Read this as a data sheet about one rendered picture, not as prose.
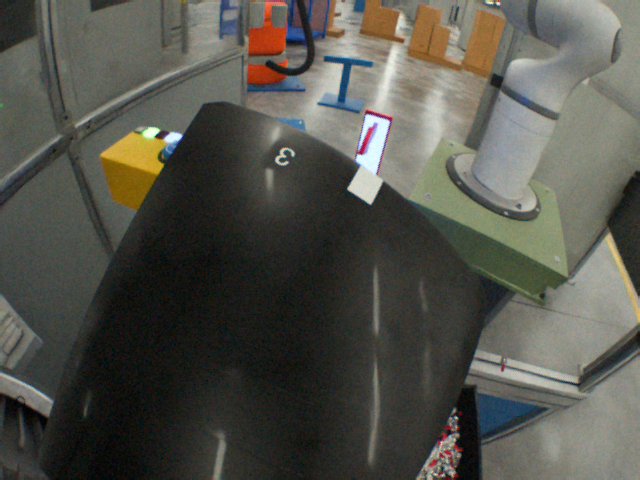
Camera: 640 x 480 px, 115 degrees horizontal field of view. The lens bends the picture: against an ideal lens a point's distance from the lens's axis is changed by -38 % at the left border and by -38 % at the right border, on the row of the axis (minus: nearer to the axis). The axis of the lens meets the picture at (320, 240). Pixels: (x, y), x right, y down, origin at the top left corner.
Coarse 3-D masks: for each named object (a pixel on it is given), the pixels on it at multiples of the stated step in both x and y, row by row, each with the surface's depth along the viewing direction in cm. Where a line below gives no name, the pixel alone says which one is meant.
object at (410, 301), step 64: (192, 128) 17; (256, 128) 19; (192, 192) 15; (256, 192) 16; (320, 192) 17; (384, 192) 20; (128, 256) 12; (192, 256) 13; (256, 256) 13; (320, 256) 14; (384, 256) 16; (448, 256) 19; (128, 320) 11; (192, 320) 11; (256, 320) 12; (320, 320) 12; (384, 320) 13; (448, 320) 15; (64, 384) 8; (128, 384) 9; (192, 384) 9; (256, 384) 10; (320, 384) 10; (384, 384) 11; (448, 384) 13; (64, 448) 7; (128, 448) 8; (192, 448) 8; (256, 448) 8; (320, 448) 9; (384, 448) 10
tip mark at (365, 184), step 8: (360, 168) 20; (360, 176) 20; (368, 176) 20; (376, 176) 20; (352, 184) 19; (360, 184) 19; (368, 184) 19; (376, 184) 20; (352, 192) 18; (360, 192) 19; (368, 192) 19; (376, 192) 19; (368, 200) 18
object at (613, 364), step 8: (624, 344) 34; (632, 344) 32; (616, 352) 35; (624, 352) 34; (632, 352) 31; (608, 360) 37; (616, 360) 35; (624, 360) 33; (632, 360) 32; (592, 368) 41; (600, 368) 38; (608, 368) 36; (616, 368) 34; (584, 376) 42; (592, 376) 40; (600, 376) 37; (608, 376) 36; (584, 384) 41; (592, 384) 39; (600, 384) 38; (584, 392) 41
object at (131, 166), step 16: (128, 144) 41; (144, 144) 41; (160, 144) 41; (112, 160) 38; (128, 160) 38; (144, 160) 38; (160, 160) 38; (112, 176) 40; (128, 176) 39; (144, 176) 38; (112, 192) 43; (128, 192) 41; (144, 192) 40
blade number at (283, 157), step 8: (280, 144) 18; (288, 144) 19; (272, 152) 18; (280, 152) 18; (288, 152) 18; (296, 152) 18; (304, 152) 19; (264, 160) 17; (272, 160) 17; (280, 160) 18; (288, 160) 18; (296, 160) 18; (272, 168) 17; (280, 168) 17; (288, 168) 17; (296, 168) 18; (288, 176) 17
